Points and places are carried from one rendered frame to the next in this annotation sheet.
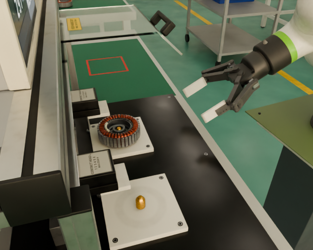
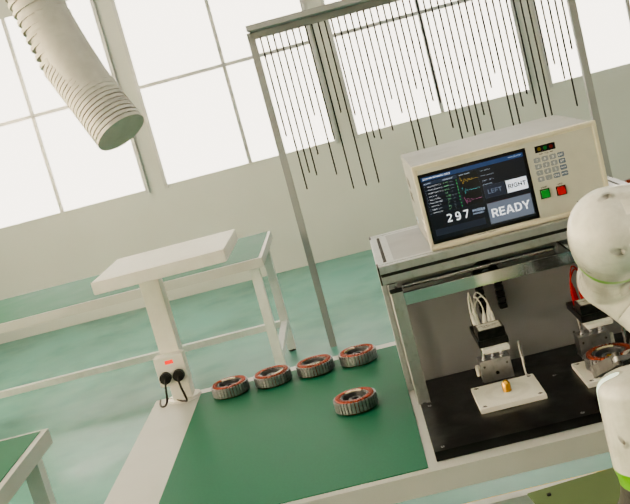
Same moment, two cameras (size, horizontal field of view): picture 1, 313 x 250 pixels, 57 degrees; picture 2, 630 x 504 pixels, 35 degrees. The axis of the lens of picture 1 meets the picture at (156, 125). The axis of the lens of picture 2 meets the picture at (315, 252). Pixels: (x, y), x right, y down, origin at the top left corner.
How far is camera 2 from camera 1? 2.29 m
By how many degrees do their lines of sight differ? 100
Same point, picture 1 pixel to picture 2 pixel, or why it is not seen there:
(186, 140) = not seen: hidden behind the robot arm
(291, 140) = not seen: hidden behind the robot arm
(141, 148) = (587, 378)
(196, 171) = (553, 410)
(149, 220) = (491, 396)
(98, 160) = (490, 326)
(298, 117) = not seen: outside the picture
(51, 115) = (409, 259)
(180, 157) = (577, 401)
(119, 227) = (487, 388)
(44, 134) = (397, 261)
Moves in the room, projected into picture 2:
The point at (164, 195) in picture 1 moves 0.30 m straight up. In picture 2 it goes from (516, 397) to (486, 269)
